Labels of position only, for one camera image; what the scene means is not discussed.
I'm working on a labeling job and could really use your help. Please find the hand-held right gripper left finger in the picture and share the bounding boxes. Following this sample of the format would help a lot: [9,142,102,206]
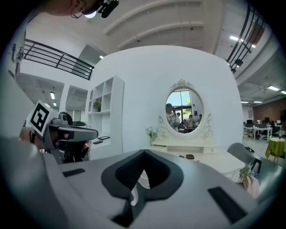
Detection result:
[58,149,147,226]

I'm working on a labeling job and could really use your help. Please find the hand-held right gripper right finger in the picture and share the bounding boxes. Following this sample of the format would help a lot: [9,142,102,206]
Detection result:
[131,149,261,229]

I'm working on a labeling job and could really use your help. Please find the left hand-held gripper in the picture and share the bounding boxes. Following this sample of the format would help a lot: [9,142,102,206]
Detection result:
[26,100,99,165]

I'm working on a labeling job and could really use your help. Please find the white dressing table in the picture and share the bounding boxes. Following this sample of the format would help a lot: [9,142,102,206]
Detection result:
[149,140,246,182]

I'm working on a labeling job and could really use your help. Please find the person's left forearm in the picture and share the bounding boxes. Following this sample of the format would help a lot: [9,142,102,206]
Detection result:
[19,127,46,150]

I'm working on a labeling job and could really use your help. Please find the black chair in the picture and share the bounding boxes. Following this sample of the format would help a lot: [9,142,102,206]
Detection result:
[66,120,90,163]

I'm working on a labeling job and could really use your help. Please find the white shelving unit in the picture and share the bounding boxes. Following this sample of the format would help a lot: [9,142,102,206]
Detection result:
[86,75,125,155]

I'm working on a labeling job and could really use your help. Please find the small green potted plant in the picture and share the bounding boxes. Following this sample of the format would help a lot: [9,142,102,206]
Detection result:
[238,162,261,199]

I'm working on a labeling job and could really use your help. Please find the grey chair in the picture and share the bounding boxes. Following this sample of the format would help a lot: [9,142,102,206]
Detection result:
[227,142,262,174]

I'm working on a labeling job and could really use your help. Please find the black metal railing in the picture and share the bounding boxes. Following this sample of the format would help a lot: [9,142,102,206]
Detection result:
[23,39,95,81]

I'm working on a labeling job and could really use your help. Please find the white flower bouquet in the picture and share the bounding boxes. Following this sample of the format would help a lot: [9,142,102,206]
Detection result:
[146,127,158,139]

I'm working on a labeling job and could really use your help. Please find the white office desk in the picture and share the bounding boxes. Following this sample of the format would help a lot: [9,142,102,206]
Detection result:
[243,119,283,141]

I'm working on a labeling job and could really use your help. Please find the yellow-green covered table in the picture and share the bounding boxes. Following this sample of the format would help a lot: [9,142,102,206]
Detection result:
[265,137,286,162]

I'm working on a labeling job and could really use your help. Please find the person's head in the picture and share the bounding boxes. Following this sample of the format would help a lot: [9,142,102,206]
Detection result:
[44,0,101,20]

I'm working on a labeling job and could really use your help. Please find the oval mirror with ornate frame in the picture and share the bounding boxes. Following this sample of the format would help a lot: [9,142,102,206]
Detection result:
[157,78,213,142]

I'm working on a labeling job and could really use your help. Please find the black head-mounted camera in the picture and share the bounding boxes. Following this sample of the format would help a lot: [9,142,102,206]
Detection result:
[97,0,119,18]

